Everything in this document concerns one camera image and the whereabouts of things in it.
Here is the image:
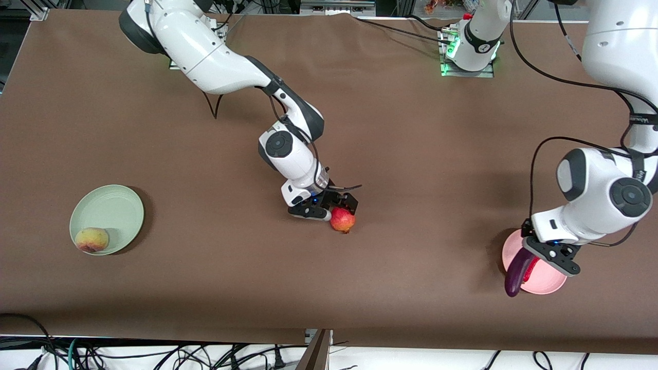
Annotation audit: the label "red pomegranate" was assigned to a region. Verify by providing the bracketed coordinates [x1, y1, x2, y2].
[330, 207, 356, 234]

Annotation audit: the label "long purple eggplant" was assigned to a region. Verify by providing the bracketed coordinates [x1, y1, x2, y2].
[505, 249, 536, 298]

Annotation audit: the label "yellow-pink peach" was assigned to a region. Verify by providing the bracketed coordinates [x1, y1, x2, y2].
[75, 228, 109, 253]

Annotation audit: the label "pink round plate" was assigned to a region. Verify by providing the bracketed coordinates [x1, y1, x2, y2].
[502, 229, 568, 295]

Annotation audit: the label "brown table cover sheet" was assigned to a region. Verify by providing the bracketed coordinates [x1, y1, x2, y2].
[0, 9, 658, 355]

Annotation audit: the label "aluminium profile beam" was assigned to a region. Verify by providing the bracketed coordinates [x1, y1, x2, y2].
[295, 329, 333, 370]

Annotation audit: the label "colourful background items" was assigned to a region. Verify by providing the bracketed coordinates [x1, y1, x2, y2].
[425, 0, 464, 14]

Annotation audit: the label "pale green round plate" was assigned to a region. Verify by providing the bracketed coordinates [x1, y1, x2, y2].
[69, 184, 145, 256]

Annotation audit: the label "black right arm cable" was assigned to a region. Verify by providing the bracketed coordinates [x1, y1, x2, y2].
[203, 85, 363, 194]

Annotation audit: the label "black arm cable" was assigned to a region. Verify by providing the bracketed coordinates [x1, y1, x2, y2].
[203, 85, 363, 194]
[509, 0, 658, 248]

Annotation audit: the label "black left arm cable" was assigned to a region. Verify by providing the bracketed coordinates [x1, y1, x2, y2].
[509, 0, 658, 248]

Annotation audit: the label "long black base cable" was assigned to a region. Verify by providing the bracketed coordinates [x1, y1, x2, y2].
[355, 17, 453, 45]

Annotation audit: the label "black tangled floor cable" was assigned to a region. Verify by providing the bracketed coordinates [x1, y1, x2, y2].
[77, 343, 309, 370]

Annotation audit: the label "short black base cable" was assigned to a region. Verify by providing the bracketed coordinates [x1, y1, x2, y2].
[409, 14, 449, 32]

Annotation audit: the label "black looped floor cable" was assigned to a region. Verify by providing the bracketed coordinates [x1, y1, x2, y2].
[0, 313, 58, 370]

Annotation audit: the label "aluminium corner bracket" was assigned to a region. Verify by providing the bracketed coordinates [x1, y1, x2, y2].
[21, 0, 50, 22]

